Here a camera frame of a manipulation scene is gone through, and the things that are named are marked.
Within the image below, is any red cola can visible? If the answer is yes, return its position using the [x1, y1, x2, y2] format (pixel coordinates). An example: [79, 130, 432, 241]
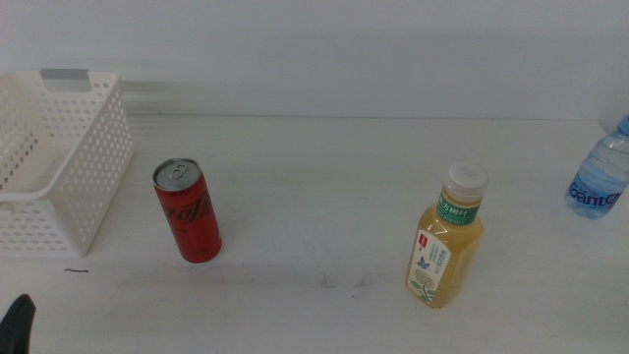
[151, 156, 223, 265]

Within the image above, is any yellow tea bottle white cap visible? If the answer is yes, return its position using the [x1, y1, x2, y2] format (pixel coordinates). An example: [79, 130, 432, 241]
[405, 161, 489, 310]

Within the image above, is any clear water bottle blue label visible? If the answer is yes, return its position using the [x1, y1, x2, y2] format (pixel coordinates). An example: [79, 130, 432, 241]
[564, 114, 629, 220]

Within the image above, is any white perforated plastic basket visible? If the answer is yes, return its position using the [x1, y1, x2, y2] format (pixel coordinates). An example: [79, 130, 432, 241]
[0, 68, 135, 259]

